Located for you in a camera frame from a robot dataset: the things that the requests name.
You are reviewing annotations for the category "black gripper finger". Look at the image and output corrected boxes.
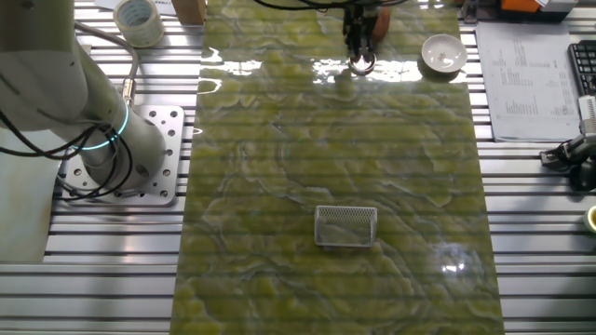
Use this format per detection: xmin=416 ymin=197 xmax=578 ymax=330
xmin=360 ymin=35 xmax=375 ymax=64
xmin=346 ymin=35 xmax=362 ymax=64

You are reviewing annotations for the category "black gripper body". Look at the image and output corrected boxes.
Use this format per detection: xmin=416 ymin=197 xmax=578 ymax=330
xmin=343 ymin=4 xmax=379 ymax=38

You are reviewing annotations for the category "small shiny steel dish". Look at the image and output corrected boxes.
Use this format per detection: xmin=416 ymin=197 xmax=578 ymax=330
xmin=347 ymin=52 xmax=377 ymax=77

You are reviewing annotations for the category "white ceramic plate with flower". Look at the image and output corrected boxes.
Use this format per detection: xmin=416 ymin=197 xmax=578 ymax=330
xmin=420 ymin=33 xmax=468 ymax=74

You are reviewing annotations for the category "person bare hand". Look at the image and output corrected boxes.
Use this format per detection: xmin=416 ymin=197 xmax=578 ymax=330
xmin=372 ymin=6 xmax=393 ymax=42

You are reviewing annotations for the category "green marble pattern mat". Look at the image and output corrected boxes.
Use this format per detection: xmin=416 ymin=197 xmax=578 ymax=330
xmin=169 ymin=0 xmax=507 ymax=335

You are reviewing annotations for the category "orange box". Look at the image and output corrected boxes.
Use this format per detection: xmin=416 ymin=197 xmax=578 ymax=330
xmin=500 ymin=0 xmax=541 ymax=14

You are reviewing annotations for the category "printed table paper sheet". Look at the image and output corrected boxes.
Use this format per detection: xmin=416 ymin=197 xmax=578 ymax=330
xmin=474 ymin=20 xmax=583 ymax=143

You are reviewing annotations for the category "small cardboard box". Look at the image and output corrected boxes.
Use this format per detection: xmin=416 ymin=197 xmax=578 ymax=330
xmin=170 ymin=0 xmax=208 ymax=26

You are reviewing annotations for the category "light grey box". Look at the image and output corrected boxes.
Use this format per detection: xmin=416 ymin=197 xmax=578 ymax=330
xmin=539 ymin=0 xmax=578 ymax=13

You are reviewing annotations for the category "clear packing tape roll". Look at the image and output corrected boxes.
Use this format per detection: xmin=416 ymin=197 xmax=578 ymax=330
xmin=113 ymin=0 xmax=166 ymax=48

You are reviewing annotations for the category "black computer keyboard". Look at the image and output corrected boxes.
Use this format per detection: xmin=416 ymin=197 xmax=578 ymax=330
xmin=567 ymin=40 xmax=596 ymax=97

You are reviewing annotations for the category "white wire mesh goal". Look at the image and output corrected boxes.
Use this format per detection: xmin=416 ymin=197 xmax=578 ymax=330
xmin=313 ymin=205 xmax=379 ymax=248

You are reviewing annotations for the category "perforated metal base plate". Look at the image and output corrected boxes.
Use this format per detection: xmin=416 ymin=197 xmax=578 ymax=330
xmin=60 ymin=104 xmax=186 ymax=208

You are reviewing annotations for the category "grey hose with metal connector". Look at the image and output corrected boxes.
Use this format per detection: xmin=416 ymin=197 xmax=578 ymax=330
xmin=72 ymin=20 xmax=141 ymax=108

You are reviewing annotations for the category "black camera stand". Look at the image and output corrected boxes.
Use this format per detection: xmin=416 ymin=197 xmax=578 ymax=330
xmin=568 ymin=157 xmax=596 ymax=193

